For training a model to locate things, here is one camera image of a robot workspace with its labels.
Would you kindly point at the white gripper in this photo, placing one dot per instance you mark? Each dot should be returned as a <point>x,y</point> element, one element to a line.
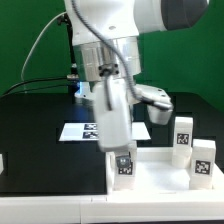
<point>112,115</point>

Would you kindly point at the white square tabletop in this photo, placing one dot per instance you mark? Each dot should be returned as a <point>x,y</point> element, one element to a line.
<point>155,173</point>

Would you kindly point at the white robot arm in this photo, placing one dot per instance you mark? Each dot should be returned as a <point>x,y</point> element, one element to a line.
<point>106,31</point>

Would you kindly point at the white paper with markers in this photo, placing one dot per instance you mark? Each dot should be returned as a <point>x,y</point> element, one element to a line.
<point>88,132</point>

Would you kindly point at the white L-shaped obstacle wall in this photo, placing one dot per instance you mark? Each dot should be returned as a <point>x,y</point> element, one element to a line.
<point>113,208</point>

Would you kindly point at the black camera stand pole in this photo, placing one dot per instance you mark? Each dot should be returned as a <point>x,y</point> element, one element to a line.
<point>64,19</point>

